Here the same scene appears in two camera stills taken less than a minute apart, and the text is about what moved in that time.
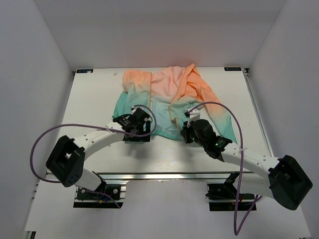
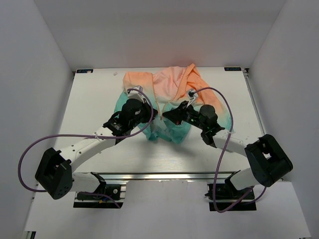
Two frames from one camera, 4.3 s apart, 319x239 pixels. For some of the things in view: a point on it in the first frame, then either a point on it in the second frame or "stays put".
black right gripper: x=185 y=131 to x=177 y=115
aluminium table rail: x=183 y=176 stays put
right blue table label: x=232 y=68 stays put
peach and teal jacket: x=169 y=96 stays put
